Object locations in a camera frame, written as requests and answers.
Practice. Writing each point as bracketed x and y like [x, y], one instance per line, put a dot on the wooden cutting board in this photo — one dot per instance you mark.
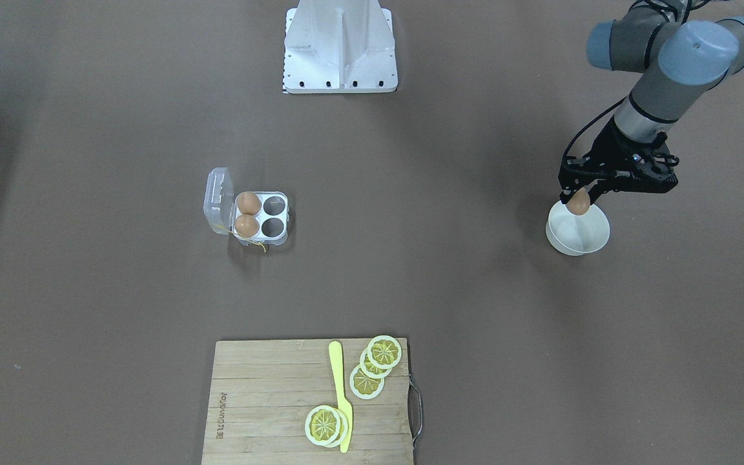
[262, 391]

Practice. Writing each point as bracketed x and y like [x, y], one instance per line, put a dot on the brown egg box front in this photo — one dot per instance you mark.
[246, 226]

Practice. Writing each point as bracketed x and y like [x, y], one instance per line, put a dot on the brown egg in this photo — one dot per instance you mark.
[580, 203]

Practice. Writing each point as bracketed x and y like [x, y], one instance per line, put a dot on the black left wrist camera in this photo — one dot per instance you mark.
[648, 170]

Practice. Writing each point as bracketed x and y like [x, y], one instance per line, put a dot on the lemon slice middle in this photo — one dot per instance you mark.
[369, 369]

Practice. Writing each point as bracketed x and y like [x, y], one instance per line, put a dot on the white ceramic bowl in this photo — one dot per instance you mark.
[577, 235]

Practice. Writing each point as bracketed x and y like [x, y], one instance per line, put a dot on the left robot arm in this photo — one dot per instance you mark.
[678, 60]

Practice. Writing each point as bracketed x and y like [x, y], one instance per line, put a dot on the lemon slice under knife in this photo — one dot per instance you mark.
[343, 433]

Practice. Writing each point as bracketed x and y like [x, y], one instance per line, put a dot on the yellow plastic knife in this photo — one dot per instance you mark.
[336, 358]

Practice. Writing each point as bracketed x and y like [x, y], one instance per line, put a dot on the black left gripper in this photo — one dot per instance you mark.
[612, 150]

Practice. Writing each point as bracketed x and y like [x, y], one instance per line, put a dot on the brown egg box rear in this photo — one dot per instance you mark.
[248, 202]

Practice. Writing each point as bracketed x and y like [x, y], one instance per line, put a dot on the clear plastic egg box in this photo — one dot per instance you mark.
[219, 207]

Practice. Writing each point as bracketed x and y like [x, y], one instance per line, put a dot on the lemon slice by knife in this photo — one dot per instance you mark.
[321, 425]

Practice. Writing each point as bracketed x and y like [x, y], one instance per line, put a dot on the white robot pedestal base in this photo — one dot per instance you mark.
[339, 47]

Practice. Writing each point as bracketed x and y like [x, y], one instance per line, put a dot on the brown egg box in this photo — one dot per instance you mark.
[246, 226]
[248, 202]

